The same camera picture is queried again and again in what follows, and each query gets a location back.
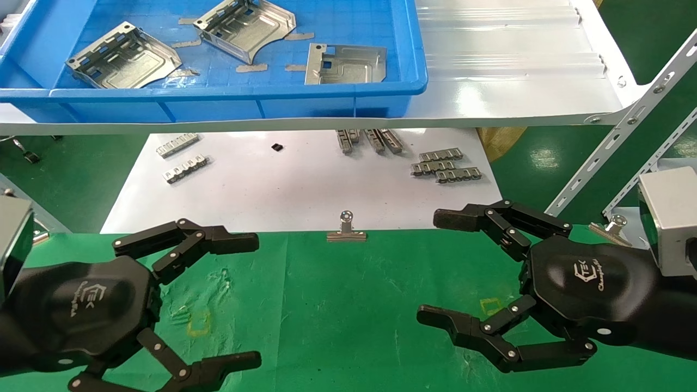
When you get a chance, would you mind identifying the flat sheet metal bracket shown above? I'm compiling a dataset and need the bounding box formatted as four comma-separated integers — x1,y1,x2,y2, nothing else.
304,44,387,85

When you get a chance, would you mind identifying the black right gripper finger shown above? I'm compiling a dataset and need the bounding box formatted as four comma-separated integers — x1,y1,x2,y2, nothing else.
433,199,572,261
417,295,597,373

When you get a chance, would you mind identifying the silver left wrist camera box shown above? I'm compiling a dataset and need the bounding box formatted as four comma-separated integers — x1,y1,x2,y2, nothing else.
0,196,34,303

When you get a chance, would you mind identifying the black caster wheel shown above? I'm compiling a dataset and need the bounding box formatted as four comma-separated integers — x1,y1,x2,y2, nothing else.
11,137,41,164

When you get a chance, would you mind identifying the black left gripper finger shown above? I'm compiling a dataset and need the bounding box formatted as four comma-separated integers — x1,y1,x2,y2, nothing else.
68,328,262,392
113,219,260,284

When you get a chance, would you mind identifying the grey metal rail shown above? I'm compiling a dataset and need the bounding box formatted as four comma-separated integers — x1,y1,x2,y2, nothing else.
0,174,71,235

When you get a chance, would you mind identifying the sheet metal bracket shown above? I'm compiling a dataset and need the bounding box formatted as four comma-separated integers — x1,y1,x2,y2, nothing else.
65,22,182,89
304,44,387,85
193,0,297,65

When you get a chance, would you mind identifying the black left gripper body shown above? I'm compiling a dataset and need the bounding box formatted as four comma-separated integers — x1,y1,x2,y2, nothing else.
12,256,162,376

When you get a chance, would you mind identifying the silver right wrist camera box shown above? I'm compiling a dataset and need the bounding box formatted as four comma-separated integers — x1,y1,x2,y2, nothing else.
637,166,697,278

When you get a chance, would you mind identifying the green table cloth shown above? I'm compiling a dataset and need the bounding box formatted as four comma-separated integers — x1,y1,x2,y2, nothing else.
0,223,697,392

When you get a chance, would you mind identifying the white slotted angle post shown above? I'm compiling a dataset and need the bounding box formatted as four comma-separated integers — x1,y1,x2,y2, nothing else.
602,106,697,218
545,27,697,218

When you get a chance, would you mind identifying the white metal shelf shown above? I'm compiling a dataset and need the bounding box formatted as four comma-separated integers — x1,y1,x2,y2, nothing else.
0,0,651,137

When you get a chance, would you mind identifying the white sheet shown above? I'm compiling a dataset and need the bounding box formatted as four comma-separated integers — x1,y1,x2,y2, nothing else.
101,128,503,235

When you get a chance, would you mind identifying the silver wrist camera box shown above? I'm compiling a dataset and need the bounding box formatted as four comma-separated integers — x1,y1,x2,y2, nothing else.
637,166,697,278
0,196,34,303

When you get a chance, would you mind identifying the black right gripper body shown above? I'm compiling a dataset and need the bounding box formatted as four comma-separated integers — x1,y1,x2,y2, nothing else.
520,235,662,347

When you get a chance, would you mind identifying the blue plastic tray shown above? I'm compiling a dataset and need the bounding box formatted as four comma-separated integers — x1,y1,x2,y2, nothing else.
0,0,428,125

